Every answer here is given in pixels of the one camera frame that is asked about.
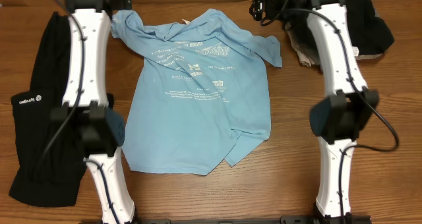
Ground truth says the grey folded garment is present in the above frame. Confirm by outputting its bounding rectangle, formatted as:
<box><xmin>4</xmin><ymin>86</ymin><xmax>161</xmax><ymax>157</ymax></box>
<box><xmin>284</xmin><ymin>0</ymin><xmax>382</xmax><ymax>71</ymax></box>

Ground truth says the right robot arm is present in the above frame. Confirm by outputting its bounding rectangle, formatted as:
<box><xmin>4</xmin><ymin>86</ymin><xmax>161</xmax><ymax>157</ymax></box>
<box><xmin>249</xmin><ymin>0</ymin><xmax>379</xmax><ymax>223</ymax></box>

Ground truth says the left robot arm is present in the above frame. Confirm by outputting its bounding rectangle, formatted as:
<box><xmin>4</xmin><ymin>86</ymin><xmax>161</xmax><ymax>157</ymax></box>
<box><xmin>43</xmin><ymin>0</ymin><xmax>140</xmax><ymax>223</ymax></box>

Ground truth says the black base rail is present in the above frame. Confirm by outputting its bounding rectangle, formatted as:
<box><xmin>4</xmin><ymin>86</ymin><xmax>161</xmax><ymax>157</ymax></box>
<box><xmin>78</xmin><ymin>214</ymin><xmax>373</xmax><ymax>224</ymax></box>

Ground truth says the black folded garment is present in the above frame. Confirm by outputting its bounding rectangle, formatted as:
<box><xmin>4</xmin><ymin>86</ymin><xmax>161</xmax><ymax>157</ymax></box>
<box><xmin>289</xmin><ymin>0</ymin><xmax>395</xmax><ymax>57</ymax></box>

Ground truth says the beige folded garment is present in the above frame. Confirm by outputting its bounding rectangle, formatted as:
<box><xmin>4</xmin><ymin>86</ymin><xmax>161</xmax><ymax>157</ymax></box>
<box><xmin>287</xmin><ymin>31</ymin><xmax>316</xmax><ymax>67</ymax></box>

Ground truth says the light blue printed t-shirt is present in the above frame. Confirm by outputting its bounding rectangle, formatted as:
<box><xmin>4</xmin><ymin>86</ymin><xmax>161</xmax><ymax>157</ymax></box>
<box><xmin>111</xmin><ymin>9</ymin><xmax>282</xmax><ymax>175</ymax></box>

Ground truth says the black garment with white logo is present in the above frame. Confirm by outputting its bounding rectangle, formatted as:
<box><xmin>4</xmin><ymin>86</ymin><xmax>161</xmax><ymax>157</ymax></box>
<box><xmin>9</xmin><ymin>12</ymin><xmax>86</xmax><ymax>208</ymax></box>

